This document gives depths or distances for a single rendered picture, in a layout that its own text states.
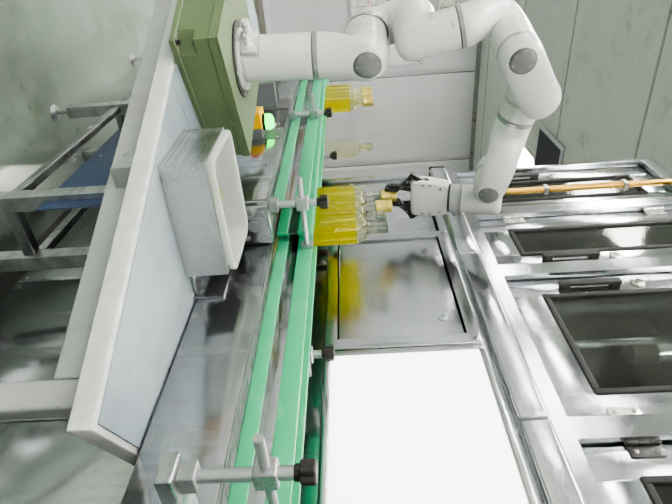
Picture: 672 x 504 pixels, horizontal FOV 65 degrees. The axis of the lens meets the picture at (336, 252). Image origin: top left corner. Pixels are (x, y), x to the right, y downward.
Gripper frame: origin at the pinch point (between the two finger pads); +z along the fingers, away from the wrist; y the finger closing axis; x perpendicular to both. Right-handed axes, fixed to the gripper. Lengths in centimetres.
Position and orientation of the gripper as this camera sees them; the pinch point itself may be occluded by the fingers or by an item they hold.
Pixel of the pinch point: (392, 194)
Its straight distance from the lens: 146.4
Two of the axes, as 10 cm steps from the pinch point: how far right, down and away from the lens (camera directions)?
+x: -2.7, 5.2, -8.1
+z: -9.6, -0.8, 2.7
